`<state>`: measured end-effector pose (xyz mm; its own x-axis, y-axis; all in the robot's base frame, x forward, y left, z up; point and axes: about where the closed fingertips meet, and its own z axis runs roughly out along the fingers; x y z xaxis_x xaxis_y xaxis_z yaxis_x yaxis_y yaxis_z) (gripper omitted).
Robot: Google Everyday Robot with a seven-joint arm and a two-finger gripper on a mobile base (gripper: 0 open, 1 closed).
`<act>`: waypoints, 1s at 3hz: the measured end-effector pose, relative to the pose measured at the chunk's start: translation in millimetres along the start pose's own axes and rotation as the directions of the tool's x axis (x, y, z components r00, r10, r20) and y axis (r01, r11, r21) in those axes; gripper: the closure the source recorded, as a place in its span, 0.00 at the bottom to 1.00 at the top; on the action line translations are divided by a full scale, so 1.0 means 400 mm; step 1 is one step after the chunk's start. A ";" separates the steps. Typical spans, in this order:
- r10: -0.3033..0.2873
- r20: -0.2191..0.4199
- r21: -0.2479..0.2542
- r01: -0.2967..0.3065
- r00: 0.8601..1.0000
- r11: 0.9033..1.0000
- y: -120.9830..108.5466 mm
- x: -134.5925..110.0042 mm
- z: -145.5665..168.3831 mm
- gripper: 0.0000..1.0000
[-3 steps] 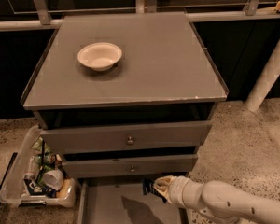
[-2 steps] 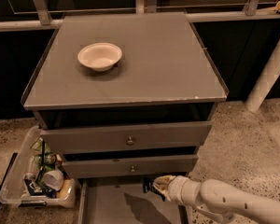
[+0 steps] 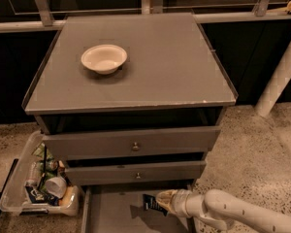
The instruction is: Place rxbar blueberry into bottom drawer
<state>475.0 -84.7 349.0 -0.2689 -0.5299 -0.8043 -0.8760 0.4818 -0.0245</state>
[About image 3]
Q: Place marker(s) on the white paper bowl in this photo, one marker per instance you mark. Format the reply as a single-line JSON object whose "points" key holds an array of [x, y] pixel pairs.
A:
{"points": [[104, 59]]}

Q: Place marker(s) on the yellow sponge in bin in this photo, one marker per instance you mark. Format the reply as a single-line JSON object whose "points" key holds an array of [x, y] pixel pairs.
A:
{"points": [[65, 201]]}

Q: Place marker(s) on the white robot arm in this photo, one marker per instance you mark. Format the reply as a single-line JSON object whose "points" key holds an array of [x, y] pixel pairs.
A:
{"points": [[220, 210]]}

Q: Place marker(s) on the grey top drawer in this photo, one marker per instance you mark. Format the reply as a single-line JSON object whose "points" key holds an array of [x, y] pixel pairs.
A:
{"points": [[110, 144]]}

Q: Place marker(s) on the green soda can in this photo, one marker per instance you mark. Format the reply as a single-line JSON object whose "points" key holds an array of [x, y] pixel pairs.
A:
{"points": [[48, 166]]}

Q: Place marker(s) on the brass top drawer knob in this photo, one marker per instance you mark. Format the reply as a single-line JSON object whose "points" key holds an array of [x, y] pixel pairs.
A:
{"points": [[135, 146]]}

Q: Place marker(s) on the white diagonal support pole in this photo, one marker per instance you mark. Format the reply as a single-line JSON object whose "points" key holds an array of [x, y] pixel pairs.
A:
{"points": [[278, 81]]}

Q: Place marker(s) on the metal railing frame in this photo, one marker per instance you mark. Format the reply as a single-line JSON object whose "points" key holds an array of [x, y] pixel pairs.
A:
{"points": [[44, 15]]}

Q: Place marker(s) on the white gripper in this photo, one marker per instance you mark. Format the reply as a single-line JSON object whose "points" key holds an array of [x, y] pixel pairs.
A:
{"points": [[183, 203]]}

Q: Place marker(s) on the grey open bottom drawer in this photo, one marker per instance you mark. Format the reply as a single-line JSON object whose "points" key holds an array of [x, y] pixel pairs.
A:
{"points": [[120, 208]]}

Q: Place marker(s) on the grey drawer cabinet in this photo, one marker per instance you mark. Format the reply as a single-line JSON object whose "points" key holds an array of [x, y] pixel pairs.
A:
{"points": [[171, 79]]}

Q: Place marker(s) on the dark blue snack bag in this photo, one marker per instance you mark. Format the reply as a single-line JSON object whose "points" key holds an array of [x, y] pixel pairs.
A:
{"points": [[37, 197]]}

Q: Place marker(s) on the clear plastic storage bin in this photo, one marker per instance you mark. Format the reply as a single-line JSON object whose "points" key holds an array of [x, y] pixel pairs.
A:
{"points": [[14, 198]]}

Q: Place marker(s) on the grey middle drawer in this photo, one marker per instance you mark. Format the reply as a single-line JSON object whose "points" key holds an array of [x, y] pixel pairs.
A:
{"points": [[151, 172]]}

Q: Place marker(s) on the white cup in bin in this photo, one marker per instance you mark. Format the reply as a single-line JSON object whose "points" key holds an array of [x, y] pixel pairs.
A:
{"points": [[56, 186]]}

